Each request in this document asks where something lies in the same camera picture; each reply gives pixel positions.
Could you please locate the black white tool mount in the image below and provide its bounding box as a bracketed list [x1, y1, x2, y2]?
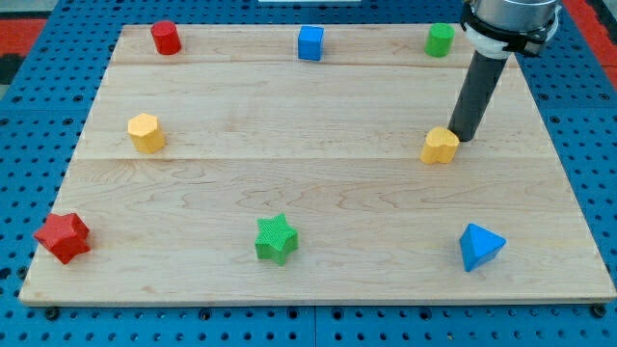
[460, 2, 562, 59]

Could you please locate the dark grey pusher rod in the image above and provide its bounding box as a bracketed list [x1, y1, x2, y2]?
[448, 51, 507, 142]

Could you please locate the yellow heart block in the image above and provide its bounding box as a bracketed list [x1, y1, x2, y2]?
[420, 126, 460, 164]

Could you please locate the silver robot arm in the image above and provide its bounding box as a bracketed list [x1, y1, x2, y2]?
[448, 0, 561, 142]

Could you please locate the green star block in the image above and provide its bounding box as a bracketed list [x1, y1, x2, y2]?
[255, 213, 299, 266]

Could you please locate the red star block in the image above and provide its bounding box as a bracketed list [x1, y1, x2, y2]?
[34, 213, 91, 264]

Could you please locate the green cylinder block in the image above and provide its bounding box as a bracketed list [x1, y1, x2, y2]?
[424, 23, 455, 58]

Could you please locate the blue triangle block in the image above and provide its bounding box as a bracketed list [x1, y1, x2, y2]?
[459, 224, 506, 272]

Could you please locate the blue cube block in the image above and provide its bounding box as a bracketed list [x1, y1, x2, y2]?
[297, 26, 324, 61]

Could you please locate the wooden board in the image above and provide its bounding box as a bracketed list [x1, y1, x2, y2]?
[19, 24, 616, 307]

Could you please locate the red cylinder block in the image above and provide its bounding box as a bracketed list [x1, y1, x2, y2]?
[150, 20, 181, 55]

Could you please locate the yellow hexagon block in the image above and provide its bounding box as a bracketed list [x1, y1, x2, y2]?
[127, 113, 166, 154]

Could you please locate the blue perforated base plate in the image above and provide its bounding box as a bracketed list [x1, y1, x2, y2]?
[1, 1, 616, 346]

